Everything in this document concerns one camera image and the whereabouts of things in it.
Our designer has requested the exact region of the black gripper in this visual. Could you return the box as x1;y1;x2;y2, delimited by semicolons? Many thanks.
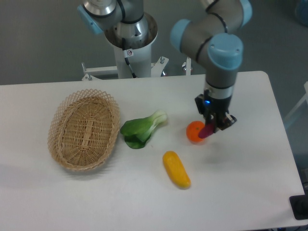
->
195;90;237;132

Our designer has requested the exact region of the purple sweet potato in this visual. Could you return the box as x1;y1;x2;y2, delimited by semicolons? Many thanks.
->
198;123;215;139

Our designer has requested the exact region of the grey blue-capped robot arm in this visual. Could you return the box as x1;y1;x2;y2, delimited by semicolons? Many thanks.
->
77;0;252;138

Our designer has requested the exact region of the woven wicker basket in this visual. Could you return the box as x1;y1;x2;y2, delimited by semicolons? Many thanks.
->
48;89;120;171

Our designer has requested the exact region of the orange tangerine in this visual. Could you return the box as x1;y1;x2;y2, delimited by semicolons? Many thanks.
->
186;121;205;143

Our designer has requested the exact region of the yellow squash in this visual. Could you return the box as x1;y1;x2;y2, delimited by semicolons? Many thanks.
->
162;151;191;189

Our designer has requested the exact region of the green bok choy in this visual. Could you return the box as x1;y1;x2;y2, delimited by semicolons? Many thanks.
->
120;110;167;149

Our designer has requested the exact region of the black device at table edge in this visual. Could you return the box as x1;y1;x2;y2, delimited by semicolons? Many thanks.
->
289;195;308;220

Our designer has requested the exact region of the white metal base frame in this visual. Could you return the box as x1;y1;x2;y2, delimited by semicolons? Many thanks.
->
81;56;193;81

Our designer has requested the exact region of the white frame right edge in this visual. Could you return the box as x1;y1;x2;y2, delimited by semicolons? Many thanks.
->
284;82;308;123

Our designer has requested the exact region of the black cable on pedestal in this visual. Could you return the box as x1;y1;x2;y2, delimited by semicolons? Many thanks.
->
121;38;138;79

